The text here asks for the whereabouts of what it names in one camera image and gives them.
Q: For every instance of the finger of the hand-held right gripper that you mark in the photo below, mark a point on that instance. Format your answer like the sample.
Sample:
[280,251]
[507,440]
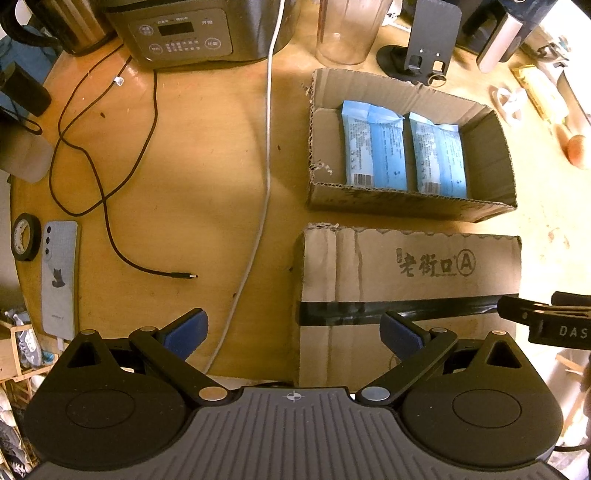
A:
[572,300]
[554,325]

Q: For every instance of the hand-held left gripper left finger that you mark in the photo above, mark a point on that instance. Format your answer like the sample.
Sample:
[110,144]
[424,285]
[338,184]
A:
[187,332]

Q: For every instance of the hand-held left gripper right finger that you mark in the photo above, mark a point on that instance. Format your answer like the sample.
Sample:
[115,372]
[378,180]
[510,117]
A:
[401,334]

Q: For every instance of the blue tissue packet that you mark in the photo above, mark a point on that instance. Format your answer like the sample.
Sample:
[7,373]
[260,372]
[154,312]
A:
[374,147]
[438,157]

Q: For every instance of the wooden desktop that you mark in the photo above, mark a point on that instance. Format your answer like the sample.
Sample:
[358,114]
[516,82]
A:
[184,184]

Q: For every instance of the closed cardboard box black tape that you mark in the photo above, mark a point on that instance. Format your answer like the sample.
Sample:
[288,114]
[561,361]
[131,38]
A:
[369,277]

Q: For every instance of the light blue smartphone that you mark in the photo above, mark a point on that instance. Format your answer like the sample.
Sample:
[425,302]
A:
[60,281]

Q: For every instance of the orange fruit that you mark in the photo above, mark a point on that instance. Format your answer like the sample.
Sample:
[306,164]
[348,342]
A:
[577,151]

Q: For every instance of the wooden shoe rack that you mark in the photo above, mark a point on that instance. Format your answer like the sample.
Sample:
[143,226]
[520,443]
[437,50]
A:
[18,350]

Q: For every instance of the black tape roll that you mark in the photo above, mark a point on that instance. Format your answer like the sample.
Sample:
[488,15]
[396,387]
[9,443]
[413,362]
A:
[34,240]

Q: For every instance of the white plastic clip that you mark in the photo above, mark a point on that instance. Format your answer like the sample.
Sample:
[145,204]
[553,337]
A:
[508,104]

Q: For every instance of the yellow snack packet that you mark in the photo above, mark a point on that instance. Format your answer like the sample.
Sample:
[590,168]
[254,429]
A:
[542,92]

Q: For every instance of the translucent plastic container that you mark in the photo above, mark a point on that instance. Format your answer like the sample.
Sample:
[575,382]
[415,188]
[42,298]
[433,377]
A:
[23,152]

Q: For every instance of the black power bank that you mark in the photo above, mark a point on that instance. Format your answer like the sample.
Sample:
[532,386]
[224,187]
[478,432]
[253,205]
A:
[23,90]

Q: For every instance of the black phone stand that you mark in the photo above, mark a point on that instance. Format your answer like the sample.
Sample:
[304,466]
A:
[429,37]

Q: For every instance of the silver rice cooker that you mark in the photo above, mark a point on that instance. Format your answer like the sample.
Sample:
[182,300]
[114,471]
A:
[194,32]

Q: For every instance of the clear plastic jar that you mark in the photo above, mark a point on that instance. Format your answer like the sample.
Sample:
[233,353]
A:
[351,32]

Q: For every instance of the steel electric kettle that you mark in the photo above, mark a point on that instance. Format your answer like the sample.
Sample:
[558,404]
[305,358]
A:
[69,23]

